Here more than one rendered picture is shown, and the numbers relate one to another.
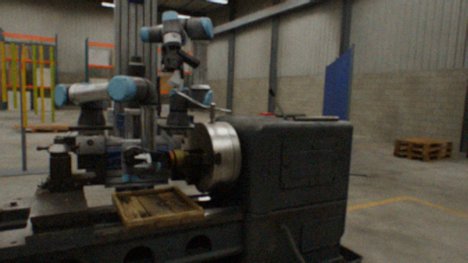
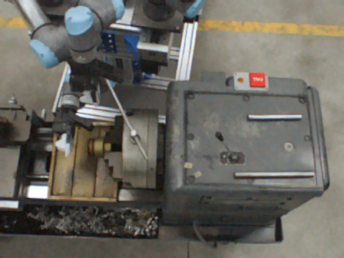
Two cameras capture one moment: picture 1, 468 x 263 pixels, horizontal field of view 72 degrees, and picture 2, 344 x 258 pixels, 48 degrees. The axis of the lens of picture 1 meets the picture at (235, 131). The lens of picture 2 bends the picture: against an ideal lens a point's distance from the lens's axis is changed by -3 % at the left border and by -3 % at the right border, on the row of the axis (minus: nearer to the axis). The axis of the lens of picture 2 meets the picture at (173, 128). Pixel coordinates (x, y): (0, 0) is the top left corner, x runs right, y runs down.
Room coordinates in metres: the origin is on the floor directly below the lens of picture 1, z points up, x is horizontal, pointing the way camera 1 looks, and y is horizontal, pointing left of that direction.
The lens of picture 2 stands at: (1.03, -0.22, 2.58)
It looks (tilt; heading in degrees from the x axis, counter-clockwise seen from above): 68 degrees down; 24
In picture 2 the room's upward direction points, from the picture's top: 6 degrees clockwise
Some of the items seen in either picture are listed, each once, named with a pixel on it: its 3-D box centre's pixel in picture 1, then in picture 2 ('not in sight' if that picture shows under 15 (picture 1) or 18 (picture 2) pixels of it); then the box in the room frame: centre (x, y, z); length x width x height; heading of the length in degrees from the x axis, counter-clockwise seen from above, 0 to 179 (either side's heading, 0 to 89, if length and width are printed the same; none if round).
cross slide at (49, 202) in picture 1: (59, 200); (3, 150); (1.17, 0.64, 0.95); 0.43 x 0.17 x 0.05; 29
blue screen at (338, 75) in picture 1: (332, 107); not in sight; (7.84, -2.33, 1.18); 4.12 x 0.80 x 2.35; 171
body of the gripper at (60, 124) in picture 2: (136, 156); (65, 121); (1.39, 0.43, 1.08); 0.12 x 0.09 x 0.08; 29
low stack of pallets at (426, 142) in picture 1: (423, 148); not in sight; (8.05, -4.73, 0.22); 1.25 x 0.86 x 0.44; 122
